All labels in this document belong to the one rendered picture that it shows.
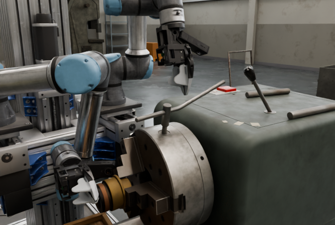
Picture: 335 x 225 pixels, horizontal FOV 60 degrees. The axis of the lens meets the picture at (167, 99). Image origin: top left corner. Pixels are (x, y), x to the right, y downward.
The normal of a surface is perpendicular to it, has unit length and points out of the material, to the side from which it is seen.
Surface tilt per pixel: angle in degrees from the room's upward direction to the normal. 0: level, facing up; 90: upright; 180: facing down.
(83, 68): 89
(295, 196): 90
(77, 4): 90
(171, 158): 43
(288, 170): 90
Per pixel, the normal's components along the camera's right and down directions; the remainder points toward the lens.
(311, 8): -0.78, 0.15
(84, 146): 0.25, 0.32
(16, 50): 0.62, 0.19
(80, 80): 0.04, 0.23
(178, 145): 0.27, -0.72
